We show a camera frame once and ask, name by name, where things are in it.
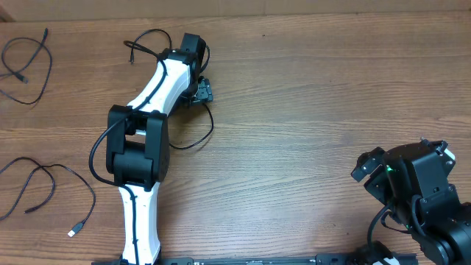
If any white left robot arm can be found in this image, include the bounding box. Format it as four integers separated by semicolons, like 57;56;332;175
101;33;213;264

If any black USB cable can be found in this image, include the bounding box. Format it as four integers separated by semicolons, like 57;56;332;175
0;157;97;239
128;28;215;151
0;28;53;106

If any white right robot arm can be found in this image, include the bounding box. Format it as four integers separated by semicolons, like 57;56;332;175
351;138;470;264

